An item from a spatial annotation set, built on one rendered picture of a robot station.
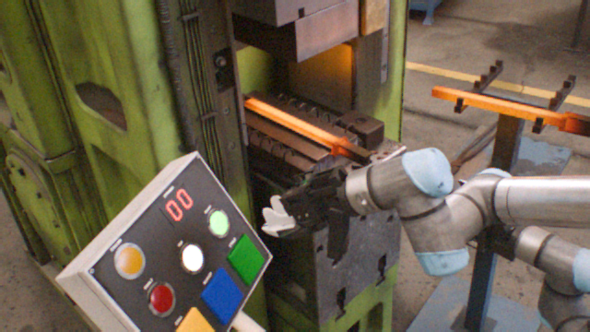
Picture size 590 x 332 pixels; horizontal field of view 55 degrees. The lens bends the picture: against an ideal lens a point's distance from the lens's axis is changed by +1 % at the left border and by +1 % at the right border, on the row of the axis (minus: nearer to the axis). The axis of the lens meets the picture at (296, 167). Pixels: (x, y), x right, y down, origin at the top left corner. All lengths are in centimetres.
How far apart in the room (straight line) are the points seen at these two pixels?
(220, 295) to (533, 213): 55
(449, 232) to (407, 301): 154
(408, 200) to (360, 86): 88
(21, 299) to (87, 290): 184
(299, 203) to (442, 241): 24
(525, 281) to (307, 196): 177
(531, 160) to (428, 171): 109
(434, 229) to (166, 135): 65
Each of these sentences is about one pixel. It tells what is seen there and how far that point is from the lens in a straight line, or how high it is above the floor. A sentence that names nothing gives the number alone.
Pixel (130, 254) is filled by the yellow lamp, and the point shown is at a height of 117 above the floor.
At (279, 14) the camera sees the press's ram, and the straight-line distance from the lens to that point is 118.
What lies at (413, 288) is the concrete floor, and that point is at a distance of 245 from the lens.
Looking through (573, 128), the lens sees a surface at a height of 101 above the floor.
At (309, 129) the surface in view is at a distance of 150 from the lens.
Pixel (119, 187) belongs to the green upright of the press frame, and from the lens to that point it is 173.
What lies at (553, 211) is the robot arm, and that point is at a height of 126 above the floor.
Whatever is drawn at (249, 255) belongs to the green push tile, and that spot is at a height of 101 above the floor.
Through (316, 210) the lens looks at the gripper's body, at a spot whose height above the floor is 120.
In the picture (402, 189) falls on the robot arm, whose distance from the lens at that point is 84.
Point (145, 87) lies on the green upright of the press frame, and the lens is 120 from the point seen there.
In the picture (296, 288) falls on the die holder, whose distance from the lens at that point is 171.
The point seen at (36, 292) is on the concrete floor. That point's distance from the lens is 276.
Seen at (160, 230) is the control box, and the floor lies 116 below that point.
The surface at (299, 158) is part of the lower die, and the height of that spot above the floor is 98.
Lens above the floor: 178
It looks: 35 degrees down
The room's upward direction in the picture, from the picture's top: 4 degrees counter-clockwise
